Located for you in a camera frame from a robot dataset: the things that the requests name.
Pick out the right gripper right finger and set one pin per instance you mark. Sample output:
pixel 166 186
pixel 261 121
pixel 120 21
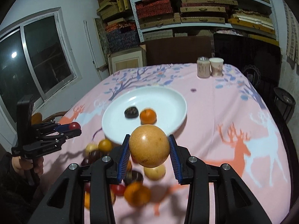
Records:
pixel 192 171

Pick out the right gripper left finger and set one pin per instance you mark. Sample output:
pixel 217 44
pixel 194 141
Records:
pixel 109 170

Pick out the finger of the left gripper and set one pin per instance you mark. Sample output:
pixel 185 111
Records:
pixel 62 128
pixel 67 135

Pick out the small red cherry tomato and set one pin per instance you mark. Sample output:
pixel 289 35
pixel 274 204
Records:
pixel 74 126

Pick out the large orange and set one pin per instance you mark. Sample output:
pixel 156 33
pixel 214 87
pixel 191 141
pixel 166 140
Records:
pixel 137 195

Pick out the yellow-orange round fruit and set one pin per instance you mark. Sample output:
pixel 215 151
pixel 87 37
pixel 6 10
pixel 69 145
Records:
pixel 149 146

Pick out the dark purple passion fruit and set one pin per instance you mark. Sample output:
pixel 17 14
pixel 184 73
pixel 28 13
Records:
pixel 131 112

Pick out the orange mandarin with stem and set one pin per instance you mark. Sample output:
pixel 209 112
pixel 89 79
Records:
pixel 148 116

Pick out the person's left hand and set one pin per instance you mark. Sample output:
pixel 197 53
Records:
pixel 21 165

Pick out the wooden chair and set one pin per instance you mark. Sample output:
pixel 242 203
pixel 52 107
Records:
pixel 37 118

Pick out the orange yellow tomato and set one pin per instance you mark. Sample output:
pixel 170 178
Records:
pixel 105 145

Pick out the striped yellow pepino melon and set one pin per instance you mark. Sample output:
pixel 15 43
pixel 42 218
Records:
pixel 90 147

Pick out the yellow pepino melon right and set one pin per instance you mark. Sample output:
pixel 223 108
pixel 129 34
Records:
pixel 156 173

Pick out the pink deer tablecloth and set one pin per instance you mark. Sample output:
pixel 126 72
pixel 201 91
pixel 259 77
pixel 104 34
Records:
pixel 227 122

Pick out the white round plate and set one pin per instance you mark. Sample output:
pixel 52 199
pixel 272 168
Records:
pixel 161 106

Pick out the sliding glass window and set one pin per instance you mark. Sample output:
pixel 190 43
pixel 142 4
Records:
pixel 36 59

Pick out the wooden framed picture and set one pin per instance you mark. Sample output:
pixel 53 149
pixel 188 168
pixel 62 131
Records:
pixel 126 59

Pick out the beige drink can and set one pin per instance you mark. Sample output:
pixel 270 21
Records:
pixel 203 67

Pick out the white paper cup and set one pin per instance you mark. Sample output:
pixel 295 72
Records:
pixel 216 66

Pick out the black stool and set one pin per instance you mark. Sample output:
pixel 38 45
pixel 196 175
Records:
pixel 285 103

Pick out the metal storage shelf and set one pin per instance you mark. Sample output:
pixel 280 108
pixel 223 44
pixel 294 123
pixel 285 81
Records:
pixel 156 19

